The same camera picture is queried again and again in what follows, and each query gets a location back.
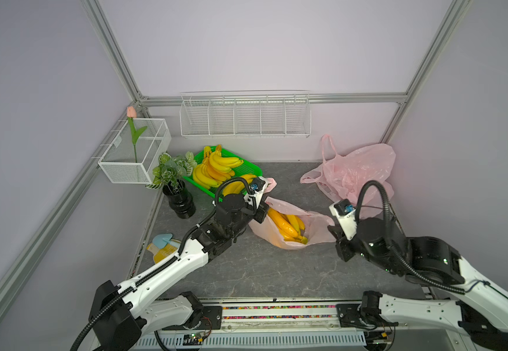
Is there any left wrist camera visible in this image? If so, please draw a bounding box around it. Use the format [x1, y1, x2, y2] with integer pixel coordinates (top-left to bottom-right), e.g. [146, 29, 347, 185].
[245, 177, 269, 211]

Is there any white wire basket left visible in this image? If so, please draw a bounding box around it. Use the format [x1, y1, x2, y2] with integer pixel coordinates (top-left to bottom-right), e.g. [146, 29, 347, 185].
[98, 118, 172, 185]

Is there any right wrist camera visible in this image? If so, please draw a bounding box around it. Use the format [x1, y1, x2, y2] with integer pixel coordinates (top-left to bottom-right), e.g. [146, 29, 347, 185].
[328, 199, 357, 241]

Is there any yellow white work glove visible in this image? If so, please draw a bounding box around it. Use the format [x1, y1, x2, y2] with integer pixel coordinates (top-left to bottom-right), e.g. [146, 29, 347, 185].
[147, 240, 181, 264]

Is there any green plastic basket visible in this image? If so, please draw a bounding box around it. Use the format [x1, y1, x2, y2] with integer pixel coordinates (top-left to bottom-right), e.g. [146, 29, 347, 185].
[182, 146, 264, 199]

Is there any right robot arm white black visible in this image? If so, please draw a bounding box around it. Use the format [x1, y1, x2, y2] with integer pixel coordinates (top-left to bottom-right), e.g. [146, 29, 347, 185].
[328, 215, 508, 350]

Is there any black plant vase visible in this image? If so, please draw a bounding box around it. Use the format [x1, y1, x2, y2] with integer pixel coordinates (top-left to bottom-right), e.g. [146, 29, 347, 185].
[162, 180, 196, 219]

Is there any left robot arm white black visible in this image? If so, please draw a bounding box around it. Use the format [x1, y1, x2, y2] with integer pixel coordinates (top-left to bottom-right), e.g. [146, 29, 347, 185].
[71, 192, 269, 350]

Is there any white wire shelf back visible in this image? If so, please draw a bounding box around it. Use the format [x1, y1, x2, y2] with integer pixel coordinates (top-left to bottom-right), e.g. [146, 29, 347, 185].
[179, 90, 312, 138]

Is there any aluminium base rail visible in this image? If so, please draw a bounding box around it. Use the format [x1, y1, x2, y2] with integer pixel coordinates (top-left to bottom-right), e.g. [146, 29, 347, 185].
[95, 299, 465, 351]

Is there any yellow banana bunch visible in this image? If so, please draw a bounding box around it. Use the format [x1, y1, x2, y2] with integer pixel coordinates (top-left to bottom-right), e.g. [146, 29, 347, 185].
[191, 144, 259, 196]
[268, 208, 308, 245]

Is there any pink artificial tulip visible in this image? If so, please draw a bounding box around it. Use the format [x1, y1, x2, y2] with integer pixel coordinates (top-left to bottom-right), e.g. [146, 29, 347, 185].
[126, 106, 147, 162]

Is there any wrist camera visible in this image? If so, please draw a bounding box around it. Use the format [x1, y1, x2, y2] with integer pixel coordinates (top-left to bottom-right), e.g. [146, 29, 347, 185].
[328, 199, 357, 241]
[245, 177, 269, 211]

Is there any yellow banana bunch in basket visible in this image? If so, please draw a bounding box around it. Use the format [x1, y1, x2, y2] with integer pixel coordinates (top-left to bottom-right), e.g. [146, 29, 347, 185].
[191, 144, 259, 196]

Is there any plain pink plastic bag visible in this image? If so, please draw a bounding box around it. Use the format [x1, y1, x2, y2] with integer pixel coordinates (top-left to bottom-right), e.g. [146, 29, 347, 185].
[300, 135, 396, 205]

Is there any printed pink plastic bag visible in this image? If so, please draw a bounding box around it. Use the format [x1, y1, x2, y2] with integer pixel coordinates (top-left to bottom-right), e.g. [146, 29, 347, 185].
[249, 197, 334, 250]

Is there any green potted plant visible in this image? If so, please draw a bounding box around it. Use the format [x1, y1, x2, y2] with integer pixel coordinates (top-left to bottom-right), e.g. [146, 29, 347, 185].
[146, 152, 197, 195]

